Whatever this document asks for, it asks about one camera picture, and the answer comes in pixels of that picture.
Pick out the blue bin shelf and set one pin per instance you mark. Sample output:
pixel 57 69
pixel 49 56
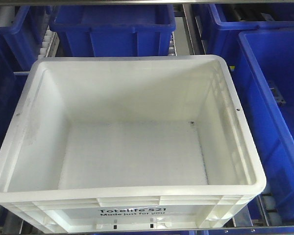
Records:
pixel 264 80
pixel 11 87

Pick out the blue bin left shelf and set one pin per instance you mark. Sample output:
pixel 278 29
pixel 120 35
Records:
pixel 11 87

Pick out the blue bin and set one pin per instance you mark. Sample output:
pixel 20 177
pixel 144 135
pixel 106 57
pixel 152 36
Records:
pixel 220 24
pixel 114 30
pixel 25 36

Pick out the white plastic Totelife bin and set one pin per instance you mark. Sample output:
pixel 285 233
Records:
pixel 129 143

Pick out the blue bin right shelf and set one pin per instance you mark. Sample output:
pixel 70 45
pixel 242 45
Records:
pixel 264 80

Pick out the blue bin rear left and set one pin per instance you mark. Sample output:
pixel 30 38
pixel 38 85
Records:
pixel 25 36

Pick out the blue bin rear right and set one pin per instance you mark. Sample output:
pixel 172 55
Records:
pixel 220 24

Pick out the blue bin rear centre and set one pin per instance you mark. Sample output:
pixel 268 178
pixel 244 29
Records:
pixel 114 30

